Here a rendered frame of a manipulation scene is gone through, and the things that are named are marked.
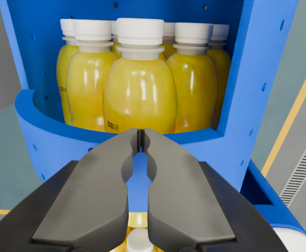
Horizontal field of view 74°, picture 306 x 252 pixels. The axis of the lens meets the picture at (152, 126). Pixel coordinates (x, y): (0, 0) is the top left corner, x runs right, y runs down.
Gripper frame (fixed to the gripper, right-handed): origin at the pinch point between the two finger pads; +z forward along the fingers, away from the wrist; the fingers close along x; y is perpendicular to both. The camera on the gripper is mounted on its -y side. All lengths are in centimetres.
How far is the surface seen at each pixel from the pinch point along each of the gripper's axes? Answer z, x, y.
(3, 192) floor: 123, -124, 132
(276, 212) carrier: 25, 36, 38
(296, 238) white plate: 20, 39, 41
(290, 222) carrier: 22, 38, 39
